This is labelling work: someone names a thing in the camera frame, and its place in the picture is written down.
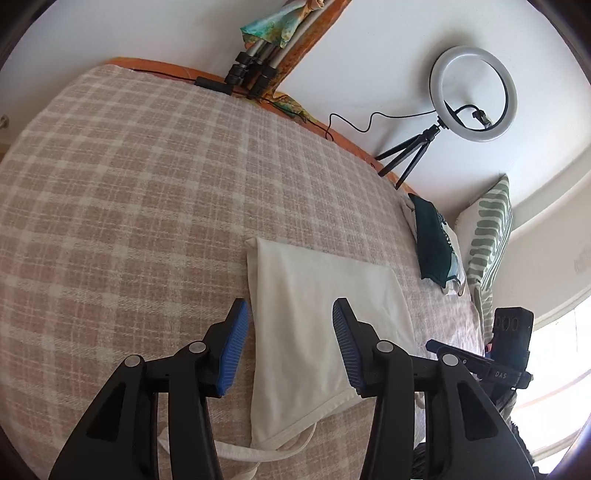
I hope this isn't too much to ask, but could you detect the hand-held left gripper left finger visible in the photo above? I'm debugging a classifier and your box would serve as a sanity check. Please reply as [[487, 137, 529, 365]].
[[48, 298, 251, 480]]

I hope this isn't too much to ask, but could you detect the orange patterned cloth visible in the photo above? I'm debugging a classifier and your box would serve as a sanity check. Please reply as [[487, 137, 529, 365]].
[[272, 0, 354, 90]]

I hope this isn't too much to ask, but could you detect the black power adapter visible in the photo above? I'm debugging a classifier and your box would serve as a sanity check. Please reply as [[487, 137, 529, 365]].
[[194, 76, 234, 95]]

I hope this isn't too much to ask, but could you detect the dark teal folded garment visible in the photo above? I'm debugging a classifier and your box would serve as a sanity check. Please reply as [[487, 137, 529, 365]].
[[409, 193, 465, 289]]

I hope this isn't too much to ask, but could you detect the black ring light cable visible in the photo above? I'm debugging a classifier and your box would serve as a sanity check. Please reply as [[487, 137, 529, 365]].
[[295, 108, 439, 141]]

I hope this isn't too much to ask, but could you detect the orange bed sheet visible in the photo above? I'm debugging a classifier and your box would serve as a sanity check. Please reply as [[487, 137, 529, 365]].
[[108, 56, 416, 195]]

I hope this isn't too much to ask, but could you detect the green yellow cloth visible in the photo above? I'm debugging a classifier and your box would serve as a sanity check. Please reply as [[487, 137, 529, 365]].
[[270, 92, 308, 121]]

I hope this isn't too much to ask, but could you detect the bright window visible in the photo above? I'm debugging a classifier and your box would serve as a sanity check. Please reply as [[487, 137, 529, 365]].
[[508, 277, 591, 467]]

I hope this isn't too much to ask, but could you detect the silver folded tripod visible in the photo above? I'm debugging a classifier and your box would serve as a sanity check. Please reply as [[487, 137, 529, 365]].
[[225, 0, 324, 100]]

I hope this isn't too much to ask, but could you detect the white tank top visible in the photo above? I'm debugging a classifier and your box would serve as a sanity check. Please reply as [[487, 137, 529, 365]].
[[159, 237, 416, 480]]

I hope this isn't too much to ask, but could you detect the beige plaid blanket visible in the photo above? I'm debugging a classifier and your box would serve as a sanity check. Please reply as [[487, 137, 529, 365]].
[[0, 62, 485, 480]]

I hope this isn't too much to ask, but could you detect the green striped pillow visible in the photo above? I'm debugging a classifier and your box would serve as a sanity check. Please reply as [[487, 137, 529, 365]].
[[455, 174, 514, 352]]

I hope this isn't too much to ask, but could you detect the ring light on black tripod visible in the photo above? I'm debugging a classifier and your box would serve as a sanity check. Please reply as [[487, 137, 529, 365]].
[[375, 45, 518, 191]]

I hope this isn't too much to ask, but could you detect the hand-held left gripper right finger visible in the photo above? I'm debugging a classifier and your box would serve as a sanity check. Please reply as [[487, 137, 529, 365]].
[[332, 298, 536, 480]]

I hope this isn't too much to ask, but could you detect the colourful patterned scarf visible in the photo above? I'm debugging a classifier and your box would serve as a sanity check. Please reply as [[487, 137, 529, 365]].
[[240, 0, 324, 49]]

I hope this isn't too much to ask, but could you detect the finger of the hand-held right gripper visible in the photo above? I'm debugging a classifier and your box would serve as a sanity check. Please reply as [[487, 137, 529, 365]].
[[426, 339, 490, 379]]

